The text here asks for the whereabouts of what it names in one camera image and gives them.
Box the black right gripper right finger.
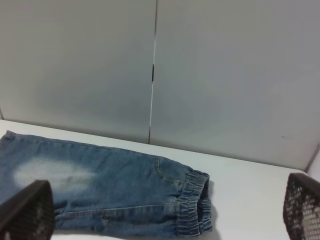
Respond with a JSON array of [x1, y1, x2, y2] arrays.
[[282, 173, 320, 240]]

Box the children's blue denim shorts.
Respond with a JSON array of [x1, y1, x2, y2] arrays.
[[0, 131, 213, 238]]

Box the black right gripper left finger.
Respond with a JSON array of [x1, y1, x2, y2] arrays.
[[0, 180, 55, 240]]

